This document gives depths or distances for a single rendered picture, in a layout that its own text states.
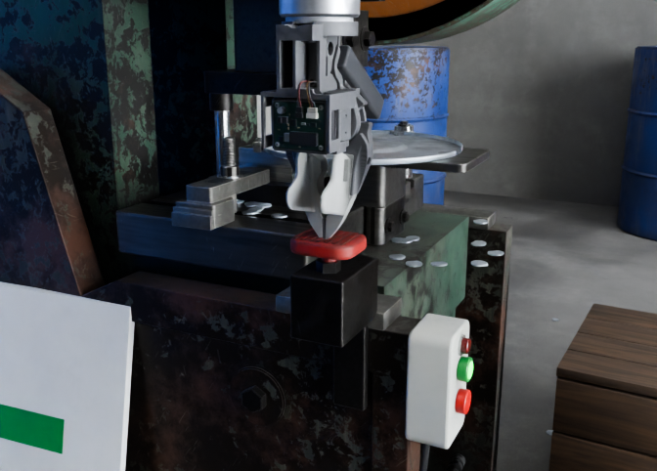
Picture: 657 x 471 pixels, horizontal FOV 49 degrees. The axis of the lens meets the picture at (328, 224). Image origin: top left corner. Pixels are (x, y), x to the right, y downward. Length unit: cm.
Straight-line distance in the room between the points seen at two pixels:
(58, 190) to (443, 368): 59
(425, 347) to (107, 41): 59
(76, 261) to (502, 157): 358
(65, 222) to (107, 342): 18
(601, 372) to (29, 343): 97
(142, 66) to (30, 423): 54
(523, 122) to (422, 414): 363
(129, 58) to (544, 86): 346
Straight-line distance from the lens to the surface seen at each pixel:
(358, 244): 73
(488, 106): 442
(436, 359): 81
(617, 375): 143
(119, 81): 108
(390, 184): 105
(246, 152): 108
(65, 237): 108
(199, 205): 93
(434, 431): 85
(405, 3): 139
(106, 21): 106
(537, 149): 439
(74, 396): 111
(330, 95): 65
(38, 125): 109
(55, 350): 112
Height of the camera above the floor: 94
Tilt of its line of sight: 15 degrees down
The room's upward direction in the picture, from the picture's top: straight up
